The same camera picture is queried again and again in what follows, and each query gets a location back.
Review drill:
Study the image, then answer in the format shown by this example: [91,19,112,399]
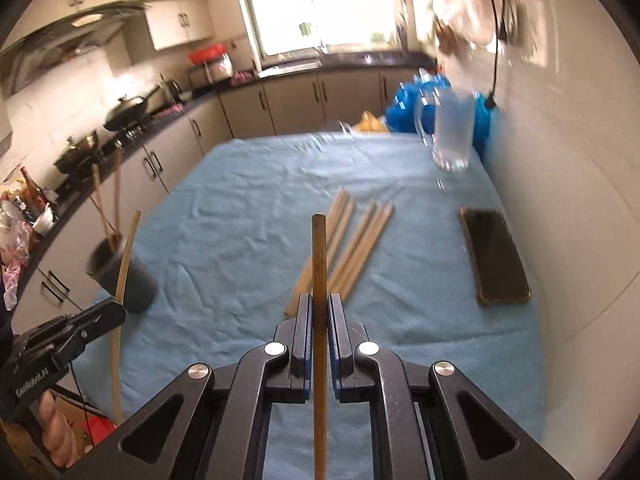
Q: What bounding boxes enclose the brown glass bottle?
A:
[19,166,49,217]

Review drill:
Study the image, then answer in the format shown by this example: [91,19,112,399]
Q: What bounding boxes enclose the red plastic basin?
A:
[187,43,228,67]

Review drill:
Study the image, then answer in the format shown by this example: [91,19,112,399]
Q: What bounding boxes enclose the metal cooking pot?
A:
[52,131,102,174]

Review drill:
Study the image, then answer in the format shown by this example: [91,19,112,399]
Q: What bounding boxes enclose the blue tablecloth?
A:
[70,130,547,480]

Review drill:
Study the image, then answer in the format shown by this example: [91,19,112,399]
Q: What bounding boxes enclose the black chopstick holder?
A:
[86,236,159,314]

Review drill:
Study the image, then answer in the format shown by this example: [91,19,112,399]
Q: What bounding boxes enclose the cardboard box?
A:
[0,392,117,468]

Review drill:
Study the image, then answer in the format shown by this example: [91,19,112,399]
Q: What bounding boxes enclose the yellow plastic bag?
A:
[354,111,392,134]

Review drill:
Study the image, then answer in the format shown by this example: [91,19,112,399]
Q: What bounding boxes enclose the black kitchen countertop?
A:
[30,50,436,241]

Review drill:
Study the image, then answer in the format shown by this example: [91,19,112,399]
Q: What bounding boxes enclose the white bowl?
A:
[31,206,57,234]

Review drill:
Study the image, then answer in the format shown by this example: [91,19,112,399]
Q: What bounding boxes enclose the blue plastic bag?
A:
[384,72,497,162]

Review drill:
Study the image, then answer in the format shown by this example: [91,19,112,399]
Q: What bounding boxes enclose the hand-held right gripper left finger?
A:
[60,292,316,480]

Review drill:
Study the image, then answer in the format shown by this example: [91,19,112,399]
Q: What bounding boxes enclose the smartphone in brown case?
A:
[458,206,532,307]

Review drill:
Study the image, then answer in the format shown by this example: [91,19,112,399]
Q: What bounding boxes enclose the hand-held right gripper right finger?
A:
[328,293,575,480]

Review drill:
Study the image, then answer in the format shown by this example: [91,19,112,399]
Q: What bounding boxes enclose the black wok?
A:
[102,84,164,132]

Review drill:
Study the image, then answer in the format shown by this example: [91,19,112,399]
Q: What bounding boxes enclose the black wall cable with plug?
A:
[483,0,507,111]

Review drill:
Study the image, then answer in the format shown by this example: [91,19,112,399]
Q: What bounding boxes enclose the wooden chopstick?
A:
[111,209,142,423]
[90,162,121,251]
[311,214,328,480]

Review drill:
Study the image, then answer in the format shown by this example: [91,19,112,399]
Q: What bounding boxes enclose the hanging white plastic bags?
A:
[429,0,522,57]

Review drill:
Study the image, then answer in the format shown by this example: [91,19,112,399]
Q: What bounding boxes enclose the bunch of wooden chopsticks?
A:
[284,187,397,318]

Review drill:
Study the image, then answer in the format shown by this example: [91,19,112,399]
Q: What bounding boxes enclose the kitchen window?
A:
[231,0,402,70]

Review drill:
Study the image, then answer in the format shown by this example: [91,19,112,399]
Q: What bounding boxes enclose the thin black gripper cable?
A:
[67,360,99,442]

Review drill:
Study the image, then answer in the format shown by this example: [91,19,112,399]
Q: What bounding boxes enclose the clear glass mug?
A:
[414,85,477,172]

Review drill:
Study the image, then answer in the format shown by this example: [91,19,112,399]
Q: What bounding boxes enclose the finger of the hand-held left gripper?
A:
[64,297,127,345]

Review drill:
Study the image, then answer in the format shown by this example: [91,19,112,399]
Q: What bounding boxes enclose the cream lower cabinets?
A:
[20,67,418,321]

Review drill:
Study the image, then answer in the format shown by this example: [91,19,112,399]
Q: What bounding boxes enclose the person's left hand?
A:
[39,391,82,469]

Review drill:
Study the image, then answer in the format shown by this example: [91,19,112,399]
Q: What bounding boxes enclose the range hood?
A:
[0,2,152,97]

